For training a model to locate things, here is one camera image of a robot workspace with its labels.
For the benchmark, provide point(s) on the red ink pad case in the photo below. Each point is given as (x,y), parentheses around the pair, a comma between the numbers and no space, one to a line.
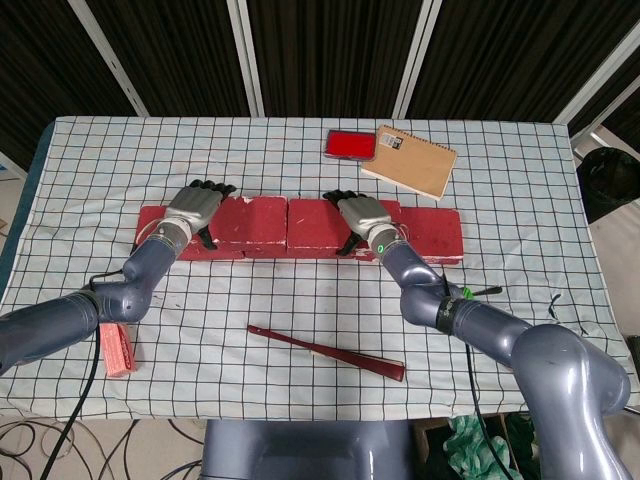
(350,144)

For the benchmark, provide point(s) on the white partition frame post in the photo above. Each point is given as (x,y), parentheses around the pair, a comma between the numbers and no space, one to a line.
(247,55)
(417,55)
(115,60)
(595,75)

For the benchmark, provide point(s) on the pink cardboard box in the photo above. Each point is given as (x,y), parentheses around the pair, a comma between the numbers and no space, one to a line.
(117,350)

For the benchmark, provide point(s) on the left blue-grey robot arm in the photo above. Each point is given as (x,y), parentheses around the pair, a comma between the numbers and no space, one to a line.
(125,295)

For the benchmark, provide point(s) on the black trash bag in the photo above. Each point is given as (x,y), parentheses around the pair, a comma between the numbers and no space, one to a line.
(610,180)

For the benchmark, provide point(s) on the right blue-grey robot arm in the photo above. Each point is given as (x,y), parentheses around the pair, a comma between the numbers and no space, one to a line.
(550,360)

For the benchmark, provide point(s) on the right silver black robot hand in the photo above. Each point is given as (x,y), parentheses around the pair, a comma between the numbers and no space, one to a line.
(365,212)

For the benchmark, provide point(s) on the brown cardboard box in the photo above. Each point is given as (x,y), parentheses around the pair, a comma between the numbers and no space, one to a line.
(425,445)

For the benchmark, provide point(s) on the blue-grey robot torso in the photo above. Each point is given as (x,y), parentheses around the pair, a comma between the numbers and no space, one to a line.
(300,450)

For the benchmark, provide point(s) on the brown spiral notebook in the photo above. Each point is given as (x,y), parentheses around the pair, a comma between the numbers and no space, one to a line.
(415,160)

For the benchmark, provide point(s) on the green white crumpled cloth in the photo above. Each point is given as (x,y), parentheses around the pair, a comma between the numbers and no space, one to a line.
(470,445)

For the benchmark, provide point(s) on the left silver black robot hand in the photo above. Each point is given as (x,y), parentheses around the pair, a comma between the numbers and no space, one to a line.
(192,205)

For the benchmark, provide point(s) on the white black checked tablecloth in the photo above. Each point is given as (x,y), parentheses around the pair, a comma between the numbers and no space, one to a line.
(250,300)

